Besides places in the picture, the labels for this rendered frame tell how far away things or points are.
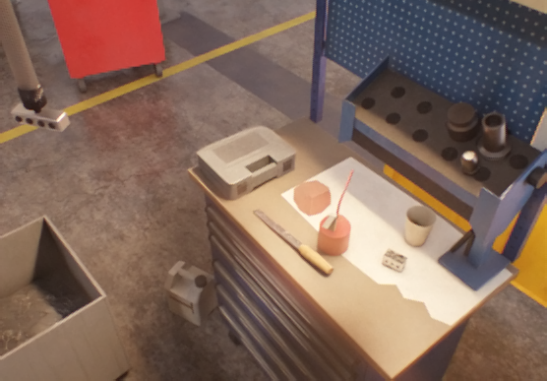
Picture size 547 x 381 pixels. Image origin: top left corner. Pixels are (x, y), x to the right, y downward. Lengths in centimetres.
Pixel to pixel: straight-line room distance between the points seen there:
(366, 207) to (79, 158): 224
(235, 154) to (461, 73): 71
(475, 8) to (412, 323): 76
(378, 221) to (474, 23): 60
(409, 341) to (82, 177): 240
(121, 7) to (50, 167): 117
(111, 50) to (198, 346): 227
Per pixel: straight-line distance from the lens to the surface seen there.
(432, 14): 141
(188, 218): 288
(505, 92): 135
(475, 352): 252
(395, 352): 130
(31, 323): 226
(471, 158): 125
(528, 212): 144
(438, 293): 143
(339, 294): 137
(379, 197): 163
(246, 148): 167
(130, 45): 390
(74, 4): 374
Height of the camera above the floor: 206
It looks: 42 degrees down
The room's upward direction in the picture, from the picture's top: straight up
